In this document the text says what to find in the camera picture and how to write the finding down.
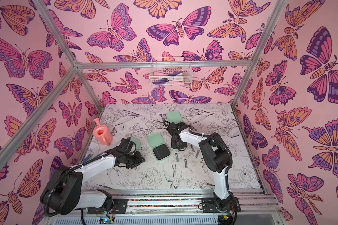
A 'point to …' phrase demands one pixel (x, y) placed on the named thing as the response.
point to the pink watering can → (103, 133)
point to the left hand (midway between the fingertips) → (144, 160)
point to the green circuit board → (106, 220)
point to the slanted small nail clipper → (177, 157)
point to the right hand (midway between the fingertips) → (178, 145)
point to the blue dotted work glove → (87, 158)
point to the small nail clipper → (197, 153)
